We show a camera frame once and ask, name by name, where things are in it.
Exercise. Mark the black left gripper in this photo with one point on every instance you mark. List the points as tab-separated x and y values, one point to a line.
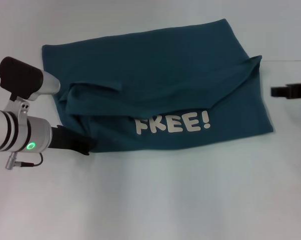
65	140

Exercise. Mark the teal blue shirt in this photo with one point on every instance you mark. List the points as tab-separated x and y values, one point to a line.
153	87

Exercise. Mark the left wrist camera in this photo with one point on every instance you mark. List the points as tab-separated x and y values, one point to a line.
23	77

